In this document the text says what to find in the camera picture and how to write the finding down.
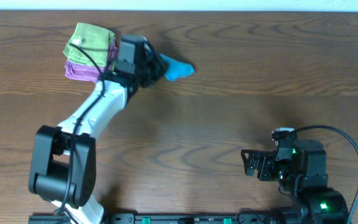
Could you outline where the blue microfiber cloth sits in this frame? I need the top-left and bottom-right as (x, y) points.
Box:
(160, 54), (195, 82)

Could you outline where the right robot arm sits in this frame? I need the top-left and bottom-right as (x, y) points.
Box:
(241, 139), (349, 224)

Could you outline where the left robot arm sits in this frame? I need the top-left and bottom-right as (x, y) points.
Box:
(28, 44), (172, 223)

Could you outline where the green folded cloth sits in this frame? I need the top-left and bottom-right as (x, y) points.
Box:
(63, 22), (115, 67)

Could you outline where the purple folded cloth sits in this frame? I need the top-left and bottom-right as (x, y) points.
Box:
(65, 39), (118, 83)

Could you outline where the right black cable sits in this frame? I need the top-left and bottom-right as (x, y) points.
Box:
(290, 124), (358, 218)

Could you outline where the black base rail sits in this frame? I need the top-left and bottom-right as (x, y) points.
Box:
(28, 212), (291, 224)

